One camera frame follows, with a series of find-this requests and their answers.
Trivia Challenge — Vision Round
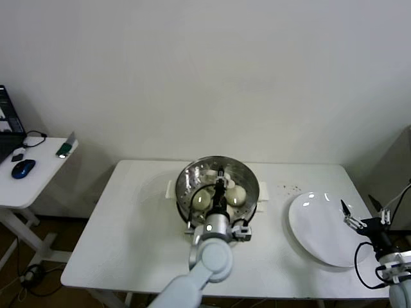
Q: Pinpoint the black laptop cable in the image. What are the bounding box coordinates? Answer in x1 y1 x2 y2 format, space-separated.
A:
22 130 48 148

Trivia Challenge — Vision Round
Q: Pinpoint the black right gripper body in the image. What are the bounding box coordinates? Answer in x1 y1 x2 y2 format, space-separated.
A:
358 216 395 255

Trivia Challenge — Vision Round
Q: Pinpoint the white wall cable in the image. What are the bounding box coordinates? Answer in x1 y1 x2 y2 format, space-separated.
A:
385 188 406 209

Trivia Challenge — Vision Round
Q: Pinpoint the small white desk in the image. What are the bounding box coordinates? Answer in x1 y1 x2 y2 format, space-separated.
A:
0 137 80 264

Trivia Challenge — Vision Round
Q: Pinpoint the perforated steel steamer basket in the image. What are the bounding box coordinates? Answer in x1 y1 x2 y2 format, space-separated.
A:
175 156 259 232

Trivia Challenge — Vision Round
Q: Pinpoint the white oval plate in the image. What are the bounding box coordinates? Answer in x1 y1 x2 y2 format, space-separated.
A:
288 191 373 269

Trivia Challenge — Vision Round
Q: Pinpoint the white steamed baozi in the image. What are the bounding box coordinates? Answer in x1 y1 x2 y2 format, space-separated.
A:
191 189 213 211
226 186 247 207

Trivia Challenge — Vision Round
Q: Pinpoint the black wall cable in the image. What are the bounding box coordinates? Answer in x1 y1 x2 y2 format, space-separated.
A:
390 180 411 225

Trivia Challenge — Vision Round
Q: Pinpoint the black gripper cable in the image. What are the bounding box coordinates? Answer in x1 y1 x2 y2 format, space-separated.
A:
184 182 219 237
354 241 388 289

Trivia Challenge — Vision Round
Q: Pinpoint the white electric cooking pot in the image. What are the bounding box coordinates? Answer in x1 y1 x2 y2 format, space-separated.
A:
164 179 269 250

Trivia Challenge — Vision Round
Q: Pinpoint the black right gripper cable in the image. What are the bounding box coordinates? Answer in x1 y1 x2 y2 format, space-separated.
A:
354 241 388 289

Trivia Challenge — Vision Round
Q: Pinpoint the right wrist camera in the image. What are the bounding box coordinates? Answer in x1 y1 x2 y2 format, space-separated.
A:
380 252 411 284

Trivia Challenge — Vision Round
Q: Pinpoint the grey partition panel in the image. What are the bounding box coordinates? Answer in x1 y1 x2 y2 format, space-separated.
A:
374 124 411 232

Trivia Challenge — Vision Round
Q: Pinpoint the white floor power adapter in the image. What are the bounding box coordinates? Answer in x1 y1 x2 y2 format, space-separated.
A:
19 268 42 284

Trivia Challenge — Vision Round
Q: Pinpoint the round glass pot lid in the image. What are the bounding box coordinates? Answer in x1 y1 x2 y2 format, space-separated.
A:
175 156 259 225

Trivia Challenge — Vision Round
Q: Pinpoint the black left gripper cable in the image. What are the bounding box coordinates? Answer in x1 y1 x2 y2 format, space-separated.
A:
184 182 219 237

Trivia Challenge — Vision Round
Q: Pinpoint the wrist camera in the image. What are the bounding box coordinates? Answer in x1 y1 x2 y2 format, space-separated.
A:
380 252 411 284
230 224 253 242

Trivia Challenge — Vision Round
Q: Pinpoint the blue computer mouse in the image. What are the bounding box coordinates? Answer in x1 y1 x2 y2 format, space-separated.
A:
11 159 36 180

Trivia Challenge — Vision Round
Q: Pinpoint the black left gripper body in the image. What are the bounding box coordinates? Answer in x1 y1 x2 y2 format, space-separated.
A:
211 182 229 213

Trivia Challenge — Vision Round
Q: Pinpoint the green and silver tool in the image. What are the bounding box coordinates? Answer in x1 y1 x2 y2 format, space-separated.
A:
56 131 78 158

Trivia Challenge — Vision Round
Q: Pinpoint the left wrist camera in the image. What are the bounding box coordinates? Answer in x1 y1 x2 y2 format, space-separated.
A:
230 224 253 242

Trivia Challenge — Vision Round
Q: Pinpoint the black laptop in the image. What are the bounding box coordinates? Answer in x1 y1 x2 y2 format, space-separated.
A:
0 85 27 164

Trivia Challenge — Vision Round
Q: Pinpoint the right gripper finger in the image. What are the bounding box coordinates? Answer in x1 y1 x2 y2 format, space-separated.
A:
367 194 392 226
340 198 365 231

